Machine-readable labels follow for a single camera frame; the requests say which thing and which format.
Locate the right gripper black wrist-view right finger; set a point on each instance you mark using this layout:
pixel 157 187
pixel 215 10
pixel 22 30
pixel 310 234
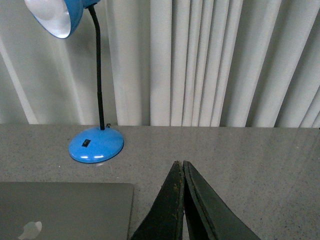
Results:
pixel 207 215

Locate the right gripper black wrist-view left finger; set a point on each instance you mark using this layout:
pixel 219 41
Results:
pixel 164 221

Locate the silver grey laptop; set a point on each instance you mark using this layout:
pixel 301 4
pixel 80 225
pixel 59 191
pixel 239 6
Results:
pixel 65 210

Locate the blue gooseneck desk lamp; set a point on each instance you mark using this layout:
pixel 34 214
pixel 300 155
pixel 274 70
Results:
pixel 61 18

